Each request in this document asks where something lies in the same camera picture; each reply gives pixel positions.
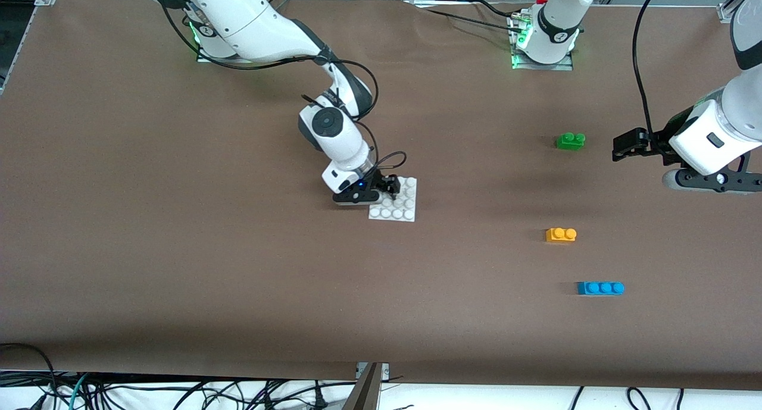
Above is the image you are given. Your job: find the white studded base plate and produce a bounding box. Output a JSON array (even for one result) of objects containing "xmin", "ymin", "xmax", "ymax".
[{"xmin": 368, "ymin": 176, "xmax": 418, "ymax": 223}]

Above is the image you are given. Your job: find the blue three-stud block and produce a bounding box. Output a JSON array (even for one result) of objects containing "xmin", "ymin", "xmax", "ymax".
[{"xmin": 576, "ymin": 281, "xmax": 626, "ymax": 296}]

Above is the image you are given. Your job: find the brown table cover sheet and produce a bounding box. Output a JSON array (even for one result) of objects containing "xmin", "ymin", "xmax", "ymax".
[{"xmin": 0, "ymin": 0, "xmax": 762, "ymax": 393}]

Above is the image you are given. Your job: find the grey slanted beam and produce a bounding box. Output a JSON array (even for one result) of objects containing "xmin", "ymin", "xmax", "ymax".
[{"xmin": 341, "ymin": 362, "xmax": 383, "ymax": 410}]

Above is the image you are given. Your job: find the small metal bracket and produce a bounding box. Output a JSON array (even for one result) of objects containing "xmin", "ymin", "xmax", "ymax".
[{"xmin": 356, "ymin": 362, "xmax": 391, "ymax": 382}]

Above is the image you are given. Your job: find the teal cable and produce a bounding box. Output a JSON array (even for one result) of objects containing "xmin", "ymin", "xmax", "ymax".
[{"xmin": 67, "ymin": 373, "xmax": 91, "ymax": 410}]

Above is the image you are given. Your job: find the black looped cable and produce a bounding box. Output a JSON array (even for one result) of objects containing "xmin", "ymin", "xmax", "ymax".
[{"xmin": 0, "ymin": 343, "xmax": 58, "ymax": 410}]

